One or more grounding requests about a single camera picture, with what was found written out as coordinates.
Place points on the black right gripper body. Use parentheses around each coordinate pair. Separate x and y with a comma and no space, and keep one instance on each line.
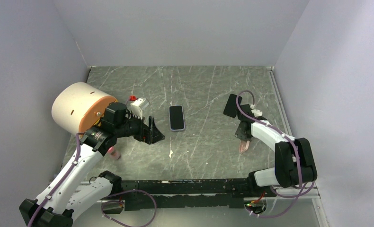
(242,135)

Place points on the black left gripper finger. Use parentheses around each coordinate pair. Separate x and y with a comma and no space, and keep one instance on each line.
(151,124)
(155,136)

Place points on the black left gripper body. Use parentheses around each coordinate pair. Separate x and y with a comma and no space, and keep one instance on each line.
(134,127)

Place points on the pink phone case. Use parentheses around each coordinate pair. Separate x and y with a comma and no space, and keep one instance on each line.
(243,146)

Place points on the black phone case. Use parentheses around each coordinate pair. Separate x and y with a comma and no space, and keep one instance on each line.
(231,109)

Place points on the lavender phone case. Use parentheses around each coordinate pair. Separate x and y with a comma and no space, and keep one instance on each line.
(184,125)

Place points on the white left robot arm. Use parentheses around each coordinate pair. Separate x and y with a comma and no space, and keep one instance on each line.
(59,205)

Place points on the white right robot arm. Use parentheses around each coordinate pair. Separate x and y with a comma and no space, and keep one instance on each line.
(293,163)

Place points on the pink capped small bottle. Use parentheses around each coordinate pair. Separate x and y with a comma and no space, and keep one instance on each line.
(113,153)

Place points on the beige and orange cylinder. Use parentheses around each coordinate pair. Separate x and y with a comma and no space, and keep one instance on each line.
(79,107)

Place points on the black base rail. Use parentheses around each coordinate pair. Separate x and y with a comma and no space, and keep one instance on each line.
(148,194)

